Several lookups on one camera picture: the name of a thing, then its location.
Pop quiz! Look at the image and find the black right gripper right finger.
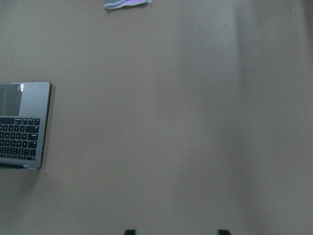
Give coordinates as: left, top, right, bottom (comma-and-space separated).
217, 229, 231, 235

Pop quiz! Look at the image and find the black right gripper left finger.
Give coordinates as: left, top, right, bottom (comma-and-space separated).
124, 230, 135, 235

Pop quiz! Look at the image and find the grey laptop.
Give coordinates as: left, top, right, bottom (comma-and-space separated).
0, 82, 51, 169

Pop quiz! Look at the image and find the grey folded cloth stack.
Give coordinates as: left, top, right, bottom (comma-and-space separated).
104, 0, 152, 9

